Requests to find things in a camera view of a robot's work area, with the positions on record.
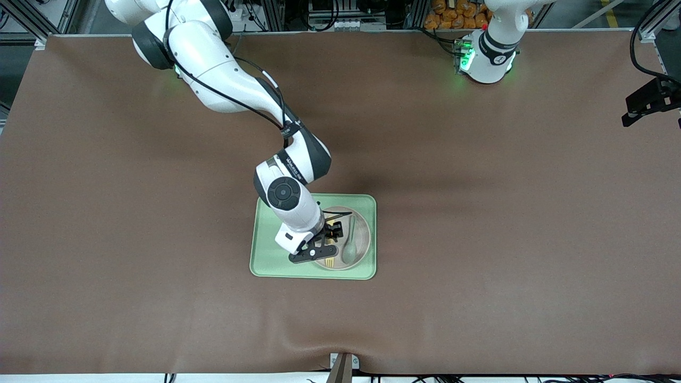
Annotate round beige plate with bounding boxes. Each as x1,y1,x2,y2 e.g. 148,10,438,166
314,206,371,271

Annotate light green plastic spoon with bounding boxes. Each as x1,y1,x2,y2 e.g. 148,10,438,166
342,215,358,265

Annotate light green rectangular tray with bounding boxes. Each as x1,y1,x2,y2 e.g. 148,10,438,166
250,194,377,280

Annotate brown table mat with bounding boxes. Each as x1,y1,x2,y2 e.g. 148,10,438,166
0,29,681,376

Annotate bag of orange snacks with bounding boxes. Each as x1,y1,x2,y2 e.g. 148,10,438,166
424,0,493,30

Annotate white connector strip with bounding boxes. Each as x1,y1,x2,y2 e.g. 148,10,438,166
329,19,373,31

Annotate aluminium frame profile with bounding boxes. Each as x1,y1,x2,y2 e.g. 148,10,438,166
0,0,80,49
636,0,681,80

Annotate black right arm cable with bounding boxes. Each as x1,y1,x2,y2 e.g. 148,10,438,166
164,0,301,140

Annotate metal table edge bracket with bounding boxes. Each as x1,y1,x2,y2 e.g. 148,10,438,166
330,352,360,383

